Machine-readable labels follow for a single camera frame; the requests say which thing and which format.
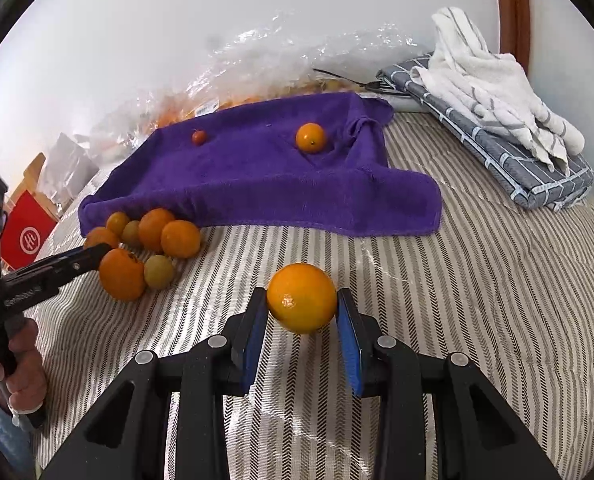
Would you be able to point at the striped bed cover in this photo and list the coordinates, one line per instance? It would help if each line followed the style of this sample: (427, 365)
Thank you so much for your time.
(477, 285)

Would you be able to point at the white plastic bag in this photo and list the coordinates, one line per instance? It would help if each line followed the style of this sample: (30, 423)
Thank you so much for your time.
(67, 160)

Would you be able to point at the small red tomato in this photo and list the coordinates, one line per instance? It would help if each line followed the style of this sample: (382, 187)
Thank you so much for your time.
(199, 137)

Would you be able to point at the purple towel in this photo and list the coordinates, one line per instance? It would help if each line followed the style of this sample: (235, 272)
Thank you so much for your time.
(257, 180)

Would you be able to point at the brown wooden frame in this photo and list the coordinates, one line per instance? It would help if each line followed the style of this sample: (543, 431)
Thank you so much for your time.
(514, 10)

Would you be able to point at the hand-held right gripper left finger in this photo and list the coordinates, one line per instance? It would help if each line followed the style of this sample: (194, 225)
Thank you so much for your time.
(256, 345)

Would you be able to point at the pile of packed small oranges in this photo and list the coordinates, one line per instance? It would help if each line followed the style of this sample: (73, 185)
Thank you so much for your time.
(177, 115)

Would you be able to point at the white barcode label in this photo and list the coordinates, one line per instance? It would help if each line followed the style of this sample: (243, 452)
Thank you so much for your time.
(205, 106)

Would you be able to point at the large orange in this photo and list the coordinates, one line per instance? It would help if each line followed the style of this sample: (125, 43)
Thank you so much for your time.
(302, 298)
(122, 275)

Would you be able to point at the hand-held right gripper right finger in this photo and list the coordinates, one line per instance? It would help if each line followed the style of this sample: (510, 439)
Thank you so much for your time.
(349, 345)

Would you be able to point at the person's left hand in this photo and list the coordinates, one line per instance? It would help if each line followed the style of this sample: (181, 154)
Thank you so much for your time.
(27, 360)

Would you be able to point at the person's left forearm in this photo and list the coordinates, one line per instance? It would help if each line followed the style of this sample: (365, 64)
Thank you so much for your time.
(2, 430)

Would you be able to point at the small yellow-green citrus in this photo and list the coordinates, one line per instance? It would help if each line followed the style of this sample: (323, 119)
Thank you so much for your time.
(131, 234)

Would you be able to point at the small orange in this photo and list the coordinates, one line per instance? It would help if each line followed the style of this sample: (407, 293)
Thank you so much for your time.
(118, 223)
(99, 237)

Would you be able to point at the clear plastic bag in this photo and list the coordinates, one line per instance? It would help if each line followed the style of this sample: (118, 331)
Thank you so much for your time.
(287, 50)
(122, 130)

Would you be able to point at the light wooden stand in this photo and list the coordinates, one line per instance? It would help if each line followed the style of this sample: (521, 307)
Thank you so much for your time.
(33, 170)

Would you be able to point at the grey checked folded cloth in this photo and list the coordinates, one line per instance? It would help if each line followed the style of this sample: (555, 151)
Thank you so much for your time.
(492, 155)

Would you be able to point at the medium orange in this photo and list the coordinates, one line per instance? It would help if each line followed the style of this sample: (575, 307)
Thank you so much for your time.
(310, 137)

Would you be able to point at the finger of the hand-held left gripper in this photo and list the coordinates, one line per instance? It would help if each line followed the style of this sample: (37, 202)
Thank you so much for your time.
(82, 259)

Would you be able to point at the red carton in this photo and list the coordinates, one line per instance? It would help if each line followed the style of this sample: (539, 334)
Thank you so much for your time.
(27, 230)

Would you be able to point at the dark thin utensil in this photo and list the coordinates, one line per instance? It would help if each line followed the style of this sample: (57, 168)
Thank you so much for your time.
(382, 86)

